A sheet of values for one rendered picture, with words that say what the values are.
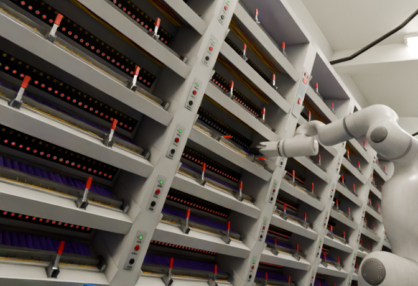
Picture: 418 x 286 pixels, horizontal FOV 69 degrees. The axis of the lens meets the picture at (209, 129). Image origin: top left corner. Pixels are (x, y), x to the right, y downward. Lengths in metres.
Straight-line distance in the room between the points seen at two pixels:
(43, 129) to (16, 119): 0.07
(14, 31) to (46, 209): 0.45
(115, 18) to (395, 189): 0.96
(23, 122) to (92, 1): 0.38
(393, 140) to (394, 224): 0.24
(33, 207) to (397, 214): 0.98
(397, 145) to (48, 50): 1.01
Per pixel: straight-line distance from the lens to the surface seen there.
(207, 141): 1.20
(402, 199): 1.04
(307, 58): 1.85
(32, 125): 0.88
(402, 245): 1.07
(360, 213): 2.87
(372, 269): 0.94
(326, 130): 1.30
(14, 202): 0.91
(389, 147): 1.05
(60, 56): 0.91
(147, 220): 1.08
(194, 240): 1.26
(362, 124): 1.22
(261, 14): 1.77
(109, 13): 1.00
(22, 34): 0.90
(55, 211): 0.94
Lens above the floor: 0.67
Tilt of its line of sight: 14 degrees up
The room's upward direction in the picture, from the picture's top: 19 degrees clockwise
